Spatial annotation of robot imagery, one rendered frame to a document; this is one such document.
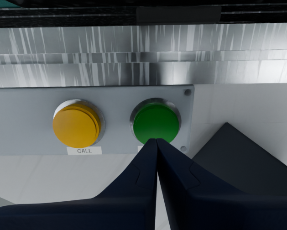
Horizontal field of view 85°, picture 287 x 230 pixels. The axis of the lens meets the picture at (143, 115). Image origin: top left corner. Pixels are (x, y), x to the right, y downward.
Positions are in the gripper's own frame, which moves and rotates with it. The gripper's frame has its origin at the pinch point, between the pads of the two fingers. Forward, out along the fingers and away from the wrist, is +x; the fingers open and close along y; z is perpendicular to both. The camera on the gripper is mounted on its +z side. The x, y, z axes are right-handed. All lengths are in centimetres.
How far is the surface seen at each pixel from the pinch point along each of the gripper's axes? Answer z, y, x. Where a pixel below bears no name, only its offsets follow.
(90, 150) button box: -3.3, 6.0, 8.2
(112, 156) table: -11.0, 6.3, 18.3
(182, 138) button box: -2.2, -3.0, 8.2
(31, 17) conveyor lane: 9.2, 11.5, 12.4
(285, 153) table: -10.9, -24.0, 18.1
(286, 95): -0.5, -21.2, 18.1
